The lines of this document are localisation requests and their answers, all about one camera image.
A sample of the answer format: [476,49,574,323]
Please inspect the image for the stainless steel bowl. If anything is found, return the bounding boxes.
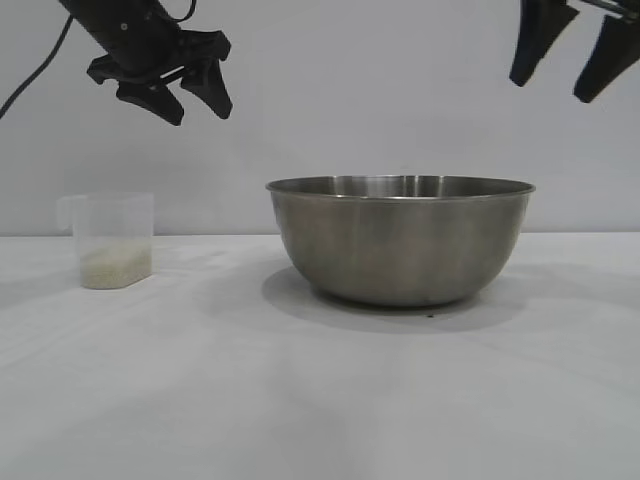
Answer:
[264,174,537,308]

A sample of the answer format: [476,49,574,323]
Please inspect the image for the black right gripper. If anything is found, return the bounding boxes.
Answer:
[509,0,640,105]

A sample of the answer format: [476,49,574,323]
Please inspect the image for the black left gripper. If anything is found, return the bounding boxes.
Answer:
[56,0,234,127]

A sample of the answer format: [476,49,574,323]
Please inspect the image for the translucent plastic measuring cup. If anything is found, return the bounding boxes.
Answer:
[56,192,155,290]

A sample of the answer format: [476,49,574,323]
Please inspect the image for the white rice grains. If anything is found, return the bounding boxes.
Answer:
[79,244,152,289]

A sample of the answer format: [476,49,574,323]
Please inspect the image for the thin black cable loop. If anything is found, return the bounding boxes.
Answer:
[168,0,199,22]

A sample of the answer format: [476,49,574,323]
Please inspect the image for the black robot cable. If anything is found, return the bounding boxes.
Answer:
[0,12,75,120]

